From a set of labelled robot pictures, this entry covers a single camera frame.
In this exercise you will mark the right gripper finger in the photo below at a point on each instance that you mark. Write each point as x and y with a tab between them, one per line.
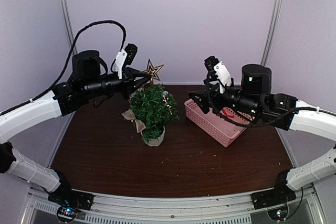
202	103
199	94

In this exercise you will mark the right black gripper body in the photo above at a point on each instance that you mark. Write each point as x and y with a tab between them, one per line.
213	96

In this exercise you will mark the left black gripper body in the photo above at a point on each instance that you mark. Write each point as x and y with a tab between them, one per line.
127	81

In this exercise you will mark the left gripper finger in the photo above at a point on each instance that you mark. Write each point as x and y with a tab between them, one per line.
134	73
137	84

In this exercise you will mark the gold star ornament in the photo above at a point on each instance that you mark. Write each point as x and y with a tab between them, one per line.
152	70

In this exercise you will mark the gold glitter berry sprig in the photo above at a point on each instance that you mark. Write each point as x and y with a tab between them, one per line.
166	102

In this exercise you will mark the small green christmas tree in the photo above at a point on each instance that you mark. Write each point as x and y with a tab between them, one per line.
148	106

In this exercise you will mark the pink plastic basket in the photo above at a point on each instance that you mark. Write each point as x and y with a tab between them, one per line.
219	129

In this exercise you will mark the burlap ribbon bow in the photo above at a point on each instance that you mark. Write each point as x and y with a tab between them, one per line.
130	116

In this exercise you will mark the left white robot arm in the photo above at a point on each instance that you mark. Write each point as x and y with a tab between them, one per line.
90	78

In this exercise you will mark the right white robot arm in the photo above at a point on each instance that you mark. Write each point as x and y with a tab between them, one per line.
254	105

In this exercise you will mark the red ribbon bow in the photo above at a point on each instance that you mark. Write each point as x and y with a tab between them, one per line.
229	113

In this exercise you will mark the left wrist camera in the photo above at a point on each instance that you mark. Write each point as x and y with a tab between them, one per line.
124	57

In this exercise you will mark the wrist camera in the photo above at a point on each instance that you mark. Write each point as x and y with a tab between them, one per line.
124	57
218	72

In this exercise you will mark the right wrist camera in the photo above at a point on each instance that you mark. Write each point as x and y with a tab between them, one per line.
218	72

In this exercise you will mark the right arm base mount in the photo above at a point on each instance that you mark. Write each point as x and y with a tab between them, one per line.
275	200

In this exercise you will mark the front aluminium rail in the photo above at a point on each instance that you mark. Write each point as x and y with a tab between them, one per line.
233	208

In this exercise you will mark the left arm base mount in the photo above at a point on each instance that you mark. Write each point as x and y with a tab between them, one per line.
71	202

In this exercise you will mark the right aluminium frame post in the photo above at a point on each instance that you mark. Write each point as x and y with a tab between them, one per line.
271	31

